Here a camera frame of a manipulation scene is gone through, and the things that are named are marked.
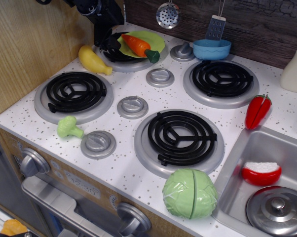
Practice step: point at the silver oven dial left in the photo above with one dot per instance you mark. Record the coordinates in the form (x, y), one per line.
(33, 163)

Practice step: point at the front left black burner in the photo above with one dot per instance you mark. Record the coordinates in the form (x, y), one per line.
(74, 92)

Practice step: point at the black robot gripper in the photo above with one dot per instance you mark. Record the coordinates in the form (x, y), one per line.
(104, 14)

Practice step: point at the lime green plate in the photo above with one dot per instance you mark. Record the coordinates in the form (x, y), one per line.
(154, 40)

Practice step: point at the hanging metal spatula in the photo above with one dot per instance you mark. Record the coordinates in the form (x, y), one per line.
(216, 25)

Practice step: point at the silver oven door handle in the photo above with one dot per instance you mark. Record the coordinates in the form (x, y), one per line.
(76, 213)

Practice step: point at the silver stove knob upper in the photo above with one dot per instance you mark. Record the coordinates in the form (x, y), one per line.
(160, 78)

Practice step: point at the silver oven dial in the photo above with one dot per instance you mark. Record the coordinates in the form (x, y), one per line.
(33, 163)
(132, 219)

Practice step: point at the green toy cabbage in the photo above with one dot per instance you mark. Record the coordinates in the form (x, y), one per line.
(190, 193)

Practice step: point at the hanging metal strainer ladle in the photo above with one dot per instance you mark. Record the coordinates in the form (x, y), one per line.
(168, 15)

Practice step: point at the silver oven dial right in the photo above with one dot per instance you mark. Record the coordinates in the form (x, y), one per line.
(132, 219)

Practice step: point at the silver stove knob back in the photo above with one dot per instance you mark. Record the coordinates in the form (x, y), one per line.
(182, 53)

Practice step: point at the blue toy pot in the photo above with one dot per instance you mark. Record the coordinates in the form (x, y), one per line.
(206, 49)

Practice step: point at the silver stove knob middle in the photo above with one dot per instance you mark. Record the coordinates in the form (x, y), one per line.
(132, 107)

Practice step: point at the yellow object on floor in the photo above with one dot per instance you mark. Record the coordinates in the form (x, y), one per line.
(13, 227)

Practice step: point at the metal sink basin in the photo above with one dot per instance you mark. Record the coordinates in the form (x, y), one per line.
(261, 145)

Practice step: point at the steel pot lid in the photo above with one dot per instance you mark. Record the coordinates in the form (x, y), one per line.
(273, 210)

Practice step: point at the back left black burner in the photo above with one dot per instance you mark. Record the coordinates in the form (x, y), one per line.
(113, 54)

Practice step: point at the silver stove knob front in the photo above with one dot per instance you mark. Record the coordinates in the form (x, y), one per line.
(98, 145)

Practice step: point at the silver stove knob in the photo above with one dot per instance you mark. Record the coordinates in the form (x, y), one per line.
(160, 78)
(182, 53)
(132, 107)
(98, 145)

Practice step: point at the red toy cheese wedge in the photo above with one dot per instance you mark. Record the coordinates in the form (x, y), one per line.
(261, 173)

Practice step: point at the front right black burner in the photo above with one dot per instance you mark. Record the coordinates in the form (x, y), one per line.
(181, 138)

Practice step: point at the oven clock display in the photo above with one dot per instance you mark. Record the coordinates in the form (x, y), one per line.
(83, 185)

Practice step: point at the back right black burner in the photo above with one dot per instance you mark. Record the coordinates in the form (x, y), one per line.
(221, 79)

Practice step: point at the yellow toy squash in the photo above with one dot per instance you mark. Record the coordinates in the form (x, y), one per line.
(92, 62)

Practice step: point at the cream white container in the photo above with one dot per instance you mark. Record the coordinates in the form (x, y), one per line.
(288, 80)

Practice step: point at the orange toy carrot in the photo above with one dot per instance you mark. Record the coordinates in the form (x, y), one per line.
(141, 48)

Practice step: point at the red toy pepper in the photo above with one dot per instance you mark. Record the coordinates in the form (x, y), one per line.
(257, 110)

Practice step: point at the green toy broccoli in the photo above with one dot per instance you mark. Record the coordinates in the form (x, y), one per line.
(67, 127)

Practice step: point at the black burner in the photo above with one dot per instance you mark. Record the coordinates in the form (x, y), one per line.
(74, 92)
(221, 79)
(181, 138)
(113, 54)

